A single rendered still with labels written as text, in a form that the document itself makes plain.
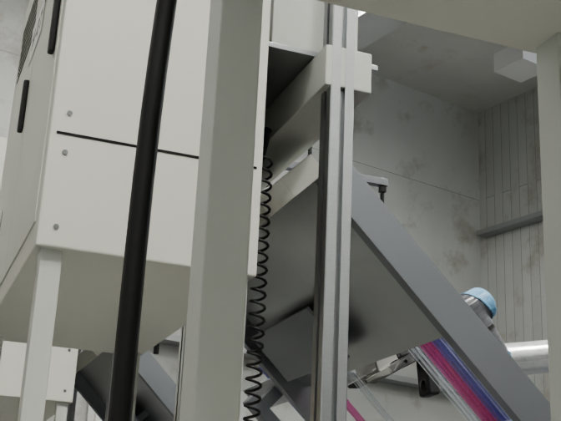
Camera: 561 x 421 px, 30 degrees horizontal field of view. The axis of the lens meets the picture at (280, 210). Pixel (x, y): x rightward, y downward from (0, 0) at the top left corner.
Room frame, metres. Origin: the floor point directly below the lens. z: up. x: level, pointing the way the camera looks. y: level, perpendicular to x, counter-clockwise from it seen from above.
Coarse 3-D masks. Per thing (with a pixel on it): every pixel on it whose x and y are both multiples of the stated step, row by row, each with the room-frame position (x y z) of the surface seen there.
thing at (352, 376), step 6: (348, 372) 2.05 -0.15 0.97; (354, 372) 2.06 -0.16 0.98; (354, 378) 2.06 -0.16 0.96; (360, 384) 2.06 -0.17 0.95; (360, 390) 2.07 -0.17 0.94; (366, 390) 2.07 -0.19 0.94; (366, 396) 2.07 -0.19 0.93; (372, 396) 2.07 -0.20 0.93; (372, 402) 2.07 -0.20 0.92; (378, 402) 2.07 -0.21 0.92; (378, 408) 2.08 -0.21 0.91; (384, 408) 2.08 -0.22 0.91; (384, 414) 2.08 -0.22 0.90; (390, 420) 2.08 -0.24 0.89
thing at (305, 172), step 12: (312, 156) 1.70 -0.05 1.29; (300, 168) 1.70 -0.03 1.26; (312, 168) 1.70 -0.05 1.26; (288, 180) 1.69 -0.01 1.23; (300, 180) 1.70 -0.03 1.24; (312, 180) 1.70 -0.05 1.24; (276, 192) 1.68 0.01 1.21; (288, 192) 1.69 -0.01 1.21; (300, 192) 1.70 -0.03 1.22; (276, 204) 1.68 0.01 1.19
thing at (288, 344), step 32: (288, 224) 1.76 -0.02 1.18; (288, 256) 1.85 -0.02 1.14; (352, 256) 1.69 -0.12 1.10; (288, 288) 1.94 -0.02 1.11; (352, 288) 1.77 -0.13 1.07; (384, 288) 1.69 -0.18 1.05; (256, 320) 2.16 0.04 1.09; (288, 320) 1.95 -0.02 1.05; (352, 320) 1.85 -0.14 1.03; (384, 320) 1.77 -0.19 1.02; (416, 320) 1.70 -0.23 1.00; (288, 352) 2.06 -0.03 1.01; (352, 352) 1.95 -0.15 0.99; (384, 352) 1.86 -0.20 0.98
